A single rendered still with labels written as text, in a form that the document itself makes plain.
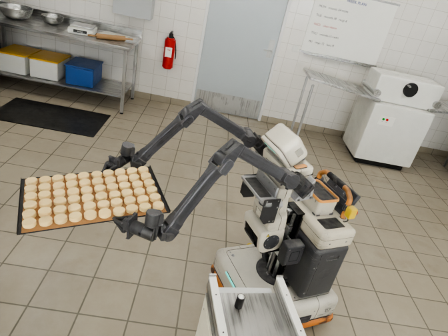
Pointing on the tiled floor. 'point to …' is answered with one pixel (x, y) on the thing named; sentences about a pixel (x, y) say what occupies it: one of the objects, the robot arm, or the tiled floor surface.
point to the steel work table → (37, 23)
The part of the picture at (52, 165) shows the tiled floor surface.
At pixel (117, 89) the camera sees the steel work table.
